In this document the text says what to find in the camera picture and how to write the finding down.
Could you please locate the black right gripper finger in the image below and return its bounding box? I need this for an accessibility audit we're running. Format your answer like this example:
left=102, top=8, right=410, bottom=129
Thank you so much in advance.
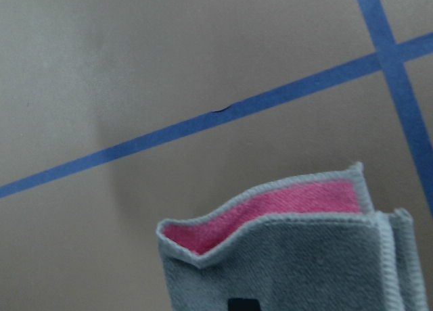
left=227, top=297, right=260, bottom=311

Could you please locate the pink and grey towel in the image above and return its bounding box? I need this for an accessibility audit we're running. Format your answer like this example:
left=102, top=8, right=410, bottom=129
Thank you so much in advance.
left=156, top=163, right=428, bottom=310

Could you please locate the brown paper table cover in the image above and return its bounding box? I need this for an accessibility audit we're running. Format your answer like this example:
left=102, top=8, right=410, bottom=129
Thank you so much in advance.
left=1, top=0, right=432, bottom=310

